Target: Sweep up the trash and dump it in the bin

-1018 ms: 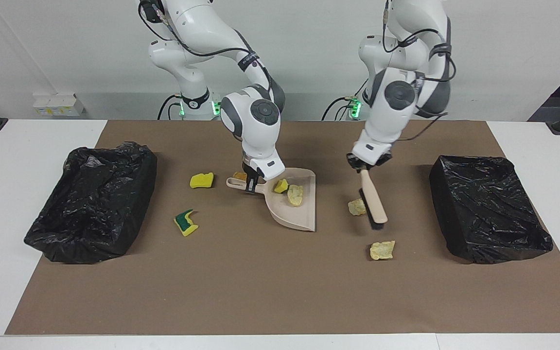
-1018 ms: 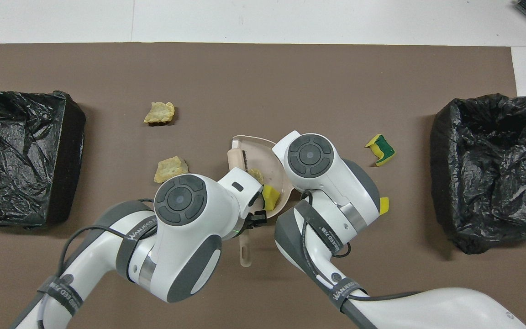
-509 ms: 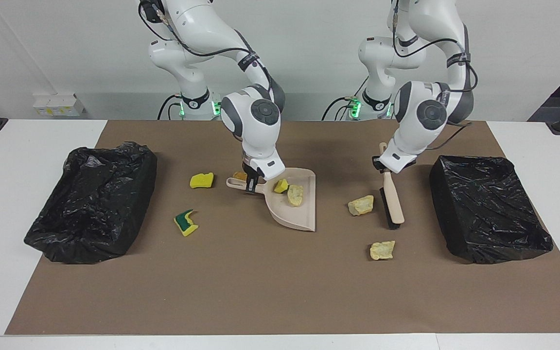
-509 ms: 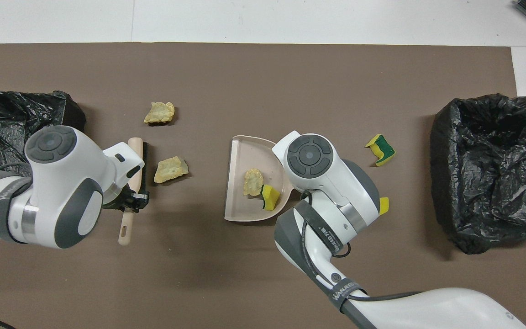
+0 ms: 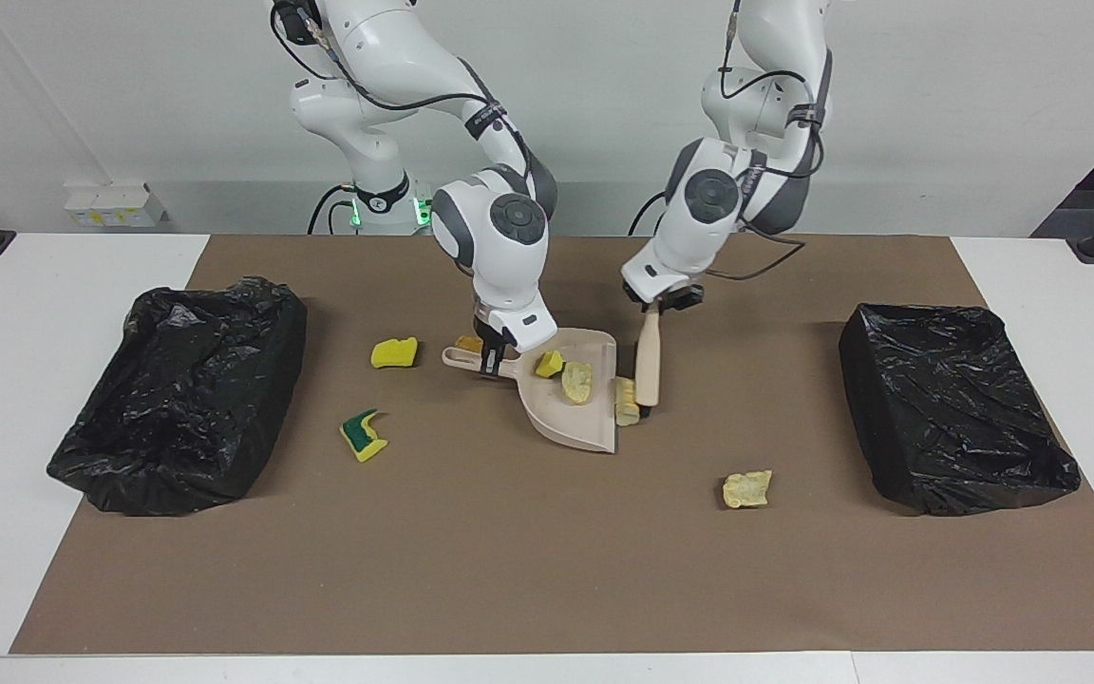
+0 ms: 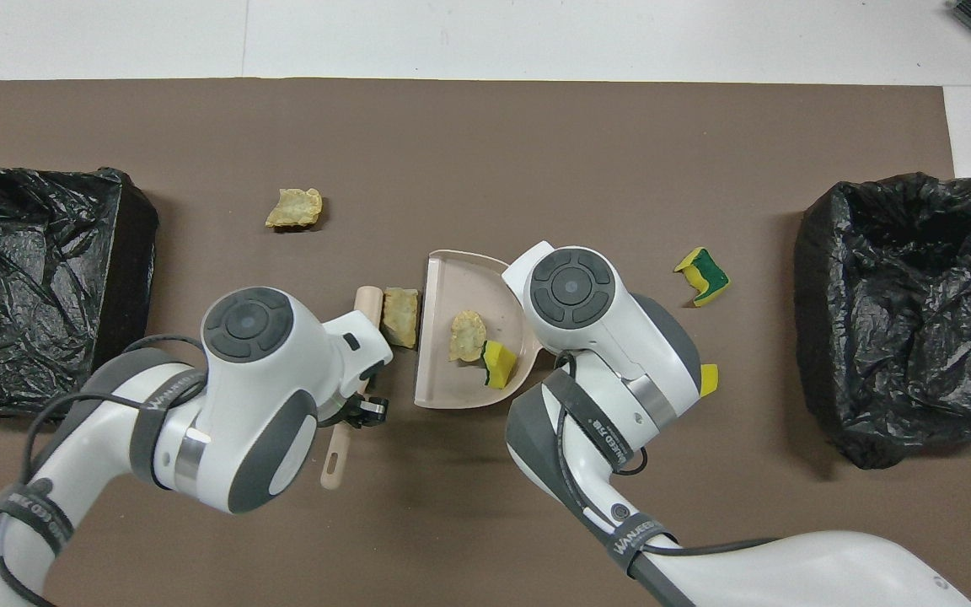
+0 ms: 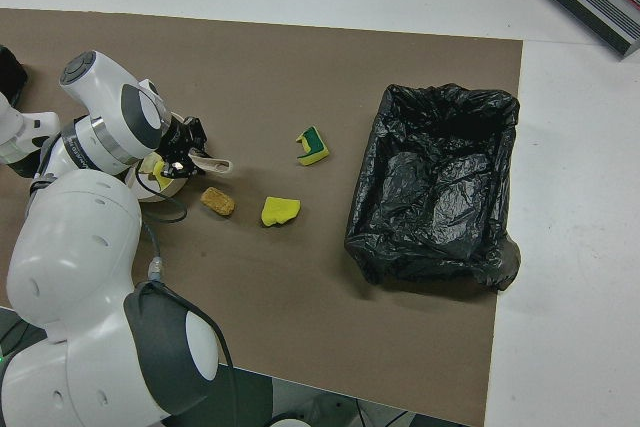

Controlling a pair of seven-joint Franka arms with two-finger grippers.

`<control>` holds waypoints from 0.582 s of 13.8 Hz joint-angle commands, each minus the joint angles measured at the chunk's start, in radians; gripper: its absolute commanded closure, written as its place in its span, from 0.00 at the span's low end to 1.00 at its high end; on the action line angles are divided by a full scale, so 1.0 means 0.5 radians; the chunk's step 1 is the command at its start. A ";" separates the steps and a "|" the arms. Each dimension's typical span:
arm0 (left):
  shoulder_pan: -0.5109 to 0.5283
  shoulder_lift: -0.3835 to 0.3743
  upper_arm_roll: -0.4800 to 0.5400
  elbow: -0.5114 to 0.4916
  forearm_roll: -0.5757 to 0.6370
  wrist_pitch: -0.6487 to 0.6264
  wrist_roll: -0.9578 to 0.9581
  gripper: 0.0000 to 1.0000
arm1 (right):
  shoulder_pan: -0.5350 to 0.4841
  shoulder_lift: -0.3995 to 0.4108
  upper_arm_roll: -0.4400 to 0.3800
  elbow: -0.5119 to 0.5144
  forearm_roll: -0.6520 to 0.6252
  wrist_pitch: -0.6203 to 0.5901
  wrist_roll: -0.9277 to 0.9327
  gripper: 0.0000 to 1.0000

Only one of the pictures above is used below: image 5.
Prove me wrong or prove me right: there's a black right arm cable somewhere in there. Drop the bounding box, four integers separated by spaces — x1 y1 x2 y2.
270 0 548 191

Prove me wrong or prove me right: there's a beige plastic dustpan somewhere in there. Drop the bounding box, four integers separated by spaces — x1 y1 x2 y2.
442 328 619 455

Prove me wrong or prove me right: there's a beige hand brush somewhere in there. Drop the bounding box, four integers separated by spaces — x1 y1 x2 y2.
631 302 665 411

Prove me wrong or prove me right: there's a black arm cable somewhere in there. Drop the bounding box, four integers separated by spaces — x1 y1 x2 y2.
270 0 548 191
702 0 830 283

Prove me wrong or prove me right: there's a black bag-lined bin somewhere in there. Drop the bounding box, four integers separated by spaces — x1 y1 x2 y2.
47 276 309 517
839 303 1082 517

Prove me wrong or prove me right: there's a large yellow sponge piece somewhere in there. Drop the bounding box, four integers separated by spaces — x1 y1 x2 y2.
370 336 420 370

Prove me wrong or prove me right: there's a white wall socket box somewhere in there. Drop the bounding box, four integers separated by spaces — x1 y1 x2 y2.
65 182 168 228

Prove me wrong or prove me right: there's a brown paper table mat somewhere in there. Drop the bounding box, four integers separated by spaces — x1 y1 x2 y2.
10 235 1094 655

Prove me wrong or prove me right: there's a green and yellow scouring sponge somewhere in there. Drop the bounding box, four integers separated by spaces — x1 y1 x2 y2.
339 408 389 464

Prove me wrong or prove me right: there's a black left base cable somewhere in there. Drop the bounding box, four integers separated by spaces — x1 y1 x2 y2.
630 193 667 236

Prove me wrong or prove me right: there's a black base cable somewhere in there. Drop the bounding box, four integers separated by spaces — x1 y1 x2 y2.
630 193 667 236
308 183 358 236

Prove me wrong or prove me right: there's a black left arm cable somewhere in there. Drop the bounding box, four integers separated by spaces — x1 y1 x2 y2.
702 0 830 283

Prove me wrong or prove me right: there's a black right base cable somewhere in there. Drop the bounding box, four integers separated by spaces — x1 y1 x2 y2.
308 183 358 236

